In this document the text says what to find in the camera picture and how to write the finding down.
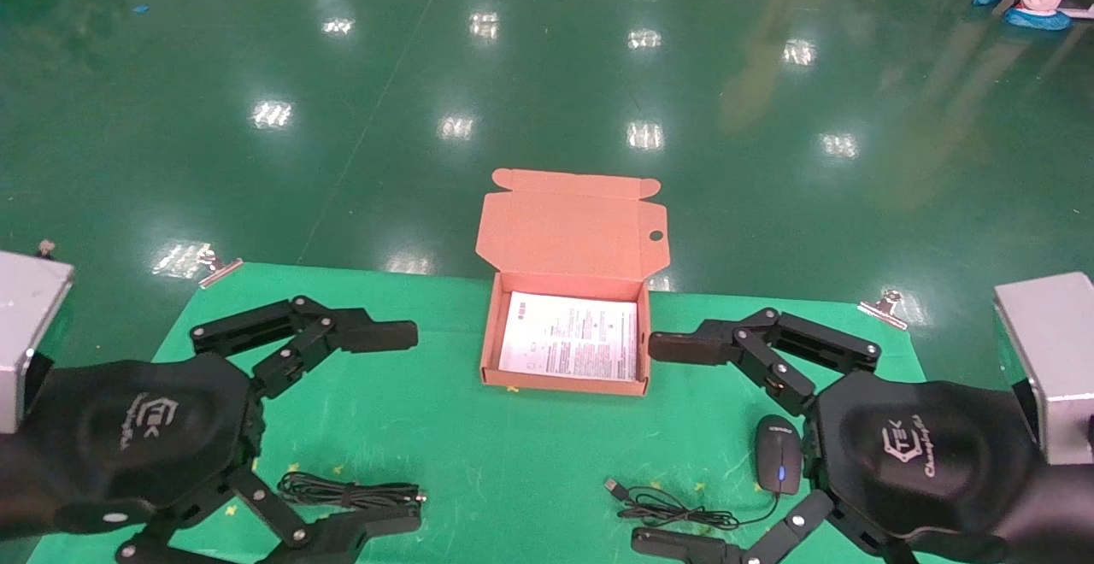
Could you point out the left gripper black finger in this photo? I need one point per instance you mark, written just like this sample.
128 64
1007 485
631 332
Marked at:
342 538
342 329

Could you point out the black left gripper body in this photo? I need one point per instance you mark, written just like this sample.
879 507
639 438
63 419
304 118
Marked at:
145 427

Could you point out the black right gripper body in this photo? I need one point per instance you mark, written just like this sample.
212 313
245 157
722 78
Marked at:
923 453

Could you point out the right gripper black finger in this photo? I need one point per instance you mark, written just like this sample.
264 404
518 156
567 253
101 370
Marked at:
726 343
795 530

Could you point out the open brown cardboard box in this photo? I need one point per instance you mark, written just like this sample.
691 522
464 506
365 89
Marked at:
573 231

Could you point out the silver binder clip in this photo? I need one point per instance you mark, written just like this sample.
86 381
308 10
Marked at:
218 269
885 309

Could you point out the green table mat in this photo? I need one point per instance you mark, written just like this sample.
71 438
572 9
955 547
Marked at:
479 461

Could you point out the white printed paper sheet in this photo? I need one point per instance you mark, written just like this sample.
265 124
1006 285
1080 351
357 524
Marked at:
568 337

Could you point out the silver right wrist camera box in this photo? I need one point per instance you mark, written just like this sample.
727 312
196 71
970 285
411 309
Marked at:
1055 359

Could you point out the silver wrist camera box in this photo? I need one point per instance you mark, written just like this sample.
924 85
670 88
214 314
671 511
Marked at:
1055 359
26 316

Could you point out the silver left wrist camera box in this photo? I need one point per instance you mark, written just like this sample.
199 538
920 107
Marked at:
26 316

